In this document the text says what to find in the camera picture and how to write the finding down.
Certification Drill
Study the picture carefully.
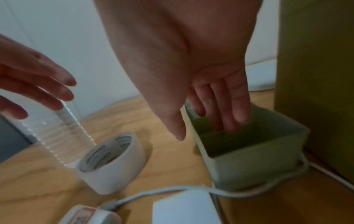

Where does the person's left hand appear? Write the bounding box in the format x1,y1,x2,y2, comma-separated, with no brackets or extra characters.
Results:
0,34,77,120

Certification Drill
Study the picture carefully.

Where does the person's right hand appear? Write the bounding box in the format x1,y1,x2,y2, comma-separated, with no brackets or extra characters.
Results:
93,0,264,142

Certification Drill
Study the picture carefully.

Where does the clear bottle with red cap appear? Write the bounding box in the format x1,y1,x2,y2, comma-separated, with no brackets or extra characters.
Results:
18,85,97,169

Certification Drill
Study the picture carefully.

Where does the clear plastic cup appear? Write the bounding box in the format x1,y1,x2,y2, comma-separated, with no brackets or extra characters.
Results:
74,132,147,195

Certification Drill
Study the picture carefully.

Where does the white charging cable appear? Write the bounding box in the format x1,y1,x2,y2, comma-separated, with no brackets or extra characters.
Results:
98,153,354,214

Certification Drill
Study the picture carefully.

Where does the small pale green container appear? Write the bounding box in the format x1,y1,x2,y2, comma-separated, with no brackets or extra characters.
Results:
183,101,311,191

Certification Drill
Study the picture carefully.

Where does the green plastic storage bin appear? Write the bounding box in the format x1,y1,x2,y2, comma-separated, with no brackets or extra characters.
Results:
273,0,354,184

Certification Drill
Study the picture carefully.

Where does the white plug with red label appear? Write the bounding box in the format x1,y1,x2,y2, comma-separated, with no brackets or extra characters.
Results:
56,204,122,224

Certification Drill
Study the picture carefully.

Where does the white square adapter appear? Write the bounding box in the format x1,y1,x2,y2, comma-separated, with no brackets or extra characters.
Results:
152,189,223,224

